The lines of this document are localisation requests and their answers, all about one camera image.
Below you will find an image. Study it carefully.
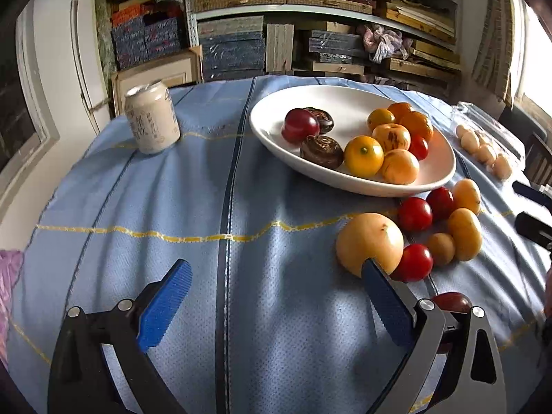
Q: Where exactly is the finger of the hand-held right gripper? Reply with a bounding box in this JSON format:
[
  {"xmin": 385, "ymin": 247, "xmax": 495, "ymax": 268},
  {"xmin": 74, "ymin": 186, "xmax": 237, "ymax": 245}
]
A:
[
  {"xmin": 512, "ymin": 181, "xmax": 552, "ymax": 210},
  {"xmin": 514, "ymin": 211, "xmax": 552, "ymax": 251}
]

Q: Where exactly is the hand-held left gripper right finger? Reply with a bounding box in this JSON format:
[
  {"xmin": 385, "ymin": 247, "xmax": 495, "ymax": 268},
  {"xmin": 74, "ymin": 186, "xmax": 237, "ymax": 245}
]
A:
[{"xmin": 361, "ymin": 258, "xmax": 507, "ymax": 414}]

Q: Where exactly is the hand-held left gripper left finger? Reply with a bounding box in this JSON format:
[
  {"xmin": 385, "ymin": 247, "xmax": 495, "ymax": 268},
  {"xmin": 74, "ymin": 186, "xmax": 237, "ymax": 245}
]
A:
[{"xmin": 47, "ymin": 259, "xmax": 193, "ymax": 414}]

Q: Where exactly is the yellow pepino melon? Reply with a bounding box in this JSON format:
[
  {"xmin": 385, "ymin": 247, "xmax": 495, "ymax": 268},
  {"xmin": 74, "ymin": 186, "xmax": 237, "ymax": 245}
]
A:
[
  {"xmin": 451, "ymin": 178, "xmax": 482, "ymax": 215},
  {"xmin": 446, "ymin": 208, "xmax": 484, "ymax": 262},
  {"xmin": 335, "ymin": 213, "xmax": 405, "ymax": 279}
]

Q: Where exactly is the dark red plum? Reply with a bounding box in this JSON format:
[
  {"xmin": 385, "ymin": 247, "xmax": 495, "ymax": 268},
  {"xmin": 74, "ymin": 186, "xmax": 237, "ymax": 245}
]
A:
[
  {"xmin": 281, "ymin": 109, "xmax": 321, "ymax": 143},
  {"xmin": 431, "ymin": 292, "xmax": 473, "ymax": 313}
]

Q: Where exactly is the small brown kiwi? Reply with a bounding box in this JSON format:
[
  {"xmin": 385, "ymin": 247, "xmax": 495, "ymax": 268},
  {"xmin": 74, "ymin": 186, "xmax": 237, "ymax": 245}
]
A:
[{"xmin": 427, "ymin": 232, "xmax": 456, "ymax": 267}]

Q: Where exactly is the orange mandarin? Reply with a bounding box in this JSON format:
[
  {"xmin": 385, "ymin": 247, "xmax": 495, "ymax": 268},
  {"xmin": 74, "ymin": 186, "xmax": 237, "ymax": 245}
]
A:
[
  {"xmin": 387, "ymin": 102, "xmax": 417, "ymax": 121},
  {"xmin": 399, "ymin": 111, "xmax": 434, "ymax": 143}
]

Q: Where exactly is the pale orange persimmon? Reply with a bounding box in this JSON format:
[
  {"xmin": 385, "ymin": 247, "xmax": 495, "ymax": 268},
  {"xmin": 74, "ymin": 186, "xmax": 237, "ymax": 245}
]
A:
[{"xmin": 382, "ymin": 149, "xmax": 420, "ymax": 185}]

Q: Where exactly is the bruised yellow apple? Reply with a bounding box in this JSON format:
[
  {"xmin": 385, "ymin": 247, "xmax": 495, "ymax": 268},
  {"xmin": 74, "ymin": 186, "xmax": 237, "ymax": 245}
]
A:
[{"xmin": 372, "ymin": 123, "xmax": 411, "ymax": 154}]

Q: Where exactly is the yellow orange citrus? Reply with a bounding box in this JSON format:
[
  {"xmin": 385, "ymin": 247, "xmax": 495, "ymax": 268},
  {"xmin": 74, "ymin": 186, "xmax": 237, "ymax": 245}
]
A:
[{"xmin": 344, "ymin": 136, "xmax": 384, "ymax": 178}]

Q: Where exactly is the yellow tomato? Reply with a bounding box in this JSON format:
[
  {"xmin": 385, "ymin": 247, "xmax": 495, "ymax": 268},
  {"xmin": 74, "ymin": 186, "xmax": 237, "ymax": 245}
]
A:
[{"xmin": 366, "ymin": 109, "xmax": 396, "ymax": 132}]

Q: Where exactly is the white oval plate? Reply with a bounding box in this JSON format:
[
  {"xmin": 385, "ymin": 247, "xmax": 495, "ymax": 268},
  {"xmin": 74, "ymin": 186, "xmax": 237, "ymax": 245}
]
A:
[{"xmin": 249, "ymin": 85, "xmax": 457, "ymax": 198}]

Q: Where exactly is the dark wooden chair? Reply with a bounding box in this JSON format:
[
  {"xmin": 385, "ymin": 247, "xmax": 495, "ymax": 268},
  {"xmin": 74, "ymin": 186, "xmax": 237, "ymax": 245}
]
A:
[{"xmin": 498, "ymin": 103, "xmax": 552, "ymax": 186}]

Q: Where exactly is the bunch of tan longans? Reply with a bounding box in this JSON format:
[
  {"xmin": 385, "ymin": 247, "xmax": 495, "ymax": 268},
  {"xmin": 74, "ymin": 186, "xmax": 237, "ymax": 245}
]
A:
[{"xmin": 456, "ymin": 124, "xmax": 514, "ymax": 181}]

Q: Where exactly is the clear plastic box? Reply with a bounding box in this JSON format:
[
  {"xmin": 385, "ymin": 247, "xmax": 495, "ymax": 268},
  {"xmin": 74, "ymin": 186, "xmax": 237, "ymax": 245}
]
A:
[{"xmin": 451, "ymin": 101, "xmax": 526, "ymax": 182}]

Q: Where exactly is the blue striped tablecloth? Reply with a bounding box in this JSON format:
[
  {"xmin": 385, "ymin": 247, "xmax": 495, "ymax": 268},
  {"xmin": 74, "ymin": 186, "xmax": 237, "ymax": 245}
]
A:
[{"xmin": 6, "ymin": 75, "xmax": 548, "ymax": 414}]

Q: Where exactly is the bright curtained window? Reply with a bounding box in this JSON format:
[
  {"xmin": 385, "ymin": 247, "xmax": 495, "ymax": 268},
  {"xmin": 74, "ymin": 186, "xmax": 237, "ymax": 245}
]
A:
[{"xmin": 511, "ymin": 0, "xmax": 552, "ymax": 108}]

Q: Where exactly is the brick pattern curtain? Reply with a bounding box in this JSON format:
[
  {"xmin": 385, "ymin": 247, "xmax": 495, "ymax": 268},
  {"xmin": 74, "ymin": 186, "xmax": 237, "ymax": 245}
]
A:
[{"xmin": 470, "ymin": 0, "xmax": 518, "ymax": 100}]

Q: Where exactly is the purple plastic bag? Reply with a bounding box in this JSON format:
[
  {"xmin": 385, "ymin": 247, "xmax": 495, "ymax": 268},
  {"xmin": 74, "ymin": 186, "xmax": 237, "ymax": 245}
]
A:
[{"xmin": 0, "ymin": 249, "xmax": 24, "ymax": 367}]

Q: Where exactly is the white drink can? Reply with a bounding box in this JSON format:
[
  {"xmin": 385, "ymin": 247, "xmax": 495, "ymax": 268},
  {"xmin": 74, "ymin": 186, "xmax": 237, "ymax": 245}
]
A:
[{"xmin": 124, "ymin": 80, "xmax": 182, "ymax": 155}]

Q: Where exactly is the pink cloth bundle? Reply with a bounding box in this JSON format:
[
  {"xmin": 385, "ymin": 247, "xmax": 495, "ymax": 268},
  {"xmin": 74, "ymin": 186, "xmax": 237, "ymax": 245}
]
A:
[{"xmin": 357, "ymin": 23, "xmax": 415, "ymax": 63}]

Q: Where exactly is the stack of dark blue boxes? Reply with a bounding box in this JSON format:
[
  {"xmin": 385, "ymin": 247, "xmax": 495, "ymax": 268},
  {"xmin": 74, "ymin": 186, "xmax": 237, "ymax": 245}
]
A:
[{"xmin": 308, "ymin": 30, "xmax": 367, "ymax": 65}]

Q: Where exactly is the white framed window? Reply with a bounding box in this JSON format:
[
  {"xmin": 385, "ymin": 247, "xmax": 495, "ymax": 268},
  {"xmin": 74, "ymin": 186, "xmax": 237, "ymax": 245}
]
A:
[{"xmin": 0, "ymin": 4, "xmax": 61, "ymax": 208}]

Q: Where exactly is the stack of grey blue boxes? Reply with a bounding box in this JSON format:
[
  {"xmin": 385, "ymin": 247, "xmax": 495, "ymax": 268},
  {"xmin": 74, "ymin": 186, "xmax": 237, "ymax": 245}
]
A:
[{"xmin": 197, "ymin": 16, "xmax": 266, "ymax": 82}]

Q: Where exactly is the stack of orange blue boxes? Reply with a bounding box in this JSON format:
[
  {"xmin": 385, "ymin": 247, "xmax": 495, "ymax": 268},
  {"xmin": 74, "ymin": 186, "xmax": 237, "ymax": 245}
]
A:
[{"xmin": 110, "ymin": 2, "xmax": 189, "ymax": 70}]

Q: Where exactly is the white leaning strip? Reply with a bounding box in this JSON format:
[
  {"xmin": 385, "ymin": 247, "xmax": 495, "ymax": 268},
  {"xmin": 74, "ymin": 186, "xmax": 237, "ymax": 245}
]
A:
[{"xmin": 70, "ymin": 0, "xmax": 114, "ymax": 119}]

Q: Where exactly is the green marbled board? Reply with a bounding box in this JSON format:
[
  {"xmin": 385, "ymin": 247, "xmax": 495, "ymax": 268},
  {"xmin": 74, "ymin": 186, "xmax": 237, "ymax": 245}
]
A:
[{"xmin": 94, "ymin": 0, "xmax": 119, "ymax": 72}]

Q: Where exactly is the upright grey wooden box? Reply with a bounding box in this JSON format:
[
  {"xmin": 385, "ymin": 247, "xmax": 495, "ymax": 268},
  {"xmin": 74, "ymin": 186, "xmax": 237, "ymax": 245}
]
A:
[{"xmin": 265, "ymin": 23, "xmax": 295, "ymax": 74}]

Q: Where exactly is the white metal shelf rack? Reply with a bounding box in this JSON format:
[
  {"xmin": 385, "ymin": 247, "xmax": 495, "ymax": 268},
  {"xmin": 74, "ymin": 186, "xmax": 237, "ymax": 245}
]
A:
[{"xmin": 181, "ymin": 0, "xmax": 464, "ymax": 87}]

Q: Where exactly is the beige picture frame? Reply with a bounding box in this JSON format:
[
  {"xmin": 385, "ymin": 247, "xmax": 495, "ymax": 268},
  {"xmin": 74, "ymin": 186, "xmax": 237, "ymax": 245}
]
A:
[{"xmin": 111, "ymin": 45, "xmax": 203, "ymax": 118}]

